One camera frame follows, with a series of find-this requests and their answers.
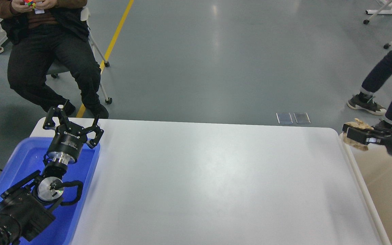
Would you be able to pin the seated person in black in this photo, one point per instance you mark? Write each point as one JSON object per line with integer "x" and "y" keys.
{"x": 52, "y": 30}

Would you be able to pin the colourful puzzle cube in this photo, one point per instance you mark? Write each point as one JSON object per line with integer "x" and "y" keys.
{"x": 30, "y": 3}

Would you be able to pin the white plastic bin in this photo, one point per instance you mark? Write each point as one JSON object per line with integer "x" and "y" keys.
{"x": 375, "y": 167}

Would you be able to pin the white rolling stand legs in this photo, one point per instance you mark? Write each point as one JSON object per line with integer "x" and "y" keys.
{"x": 385, "y": 9}

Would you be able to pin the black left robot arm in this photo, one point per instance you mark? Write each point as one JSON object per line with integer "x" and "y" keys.
{"x": 26, "y": 209}

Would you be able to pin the floor outlet plate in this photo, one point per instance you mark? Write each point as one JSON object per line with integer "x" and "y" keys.
{"x": 302, "y": 118}
{"x": 284, "y": 118}

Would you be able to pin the left floor outlet plate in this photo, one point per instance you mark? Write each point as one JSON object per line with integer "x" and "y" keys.
{"x": 284, "y": 118}

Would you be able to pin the brown paper ball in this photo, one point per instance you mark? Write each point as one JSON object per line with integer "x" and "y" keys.
{"x": 357, "y": 123}

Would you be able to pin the right floor outlet plate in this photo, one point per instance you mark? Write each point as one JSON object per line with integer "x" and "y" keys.
{"x": 302, "y": 118}

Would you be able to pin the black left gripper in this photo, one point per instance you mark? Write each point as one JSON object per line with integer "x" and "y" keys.
{"x": 67, "y": 141}

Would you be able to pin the blue plastic bin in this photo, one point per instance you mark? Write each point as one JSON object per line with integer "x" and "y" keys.
{"x": 27, "y": 158}

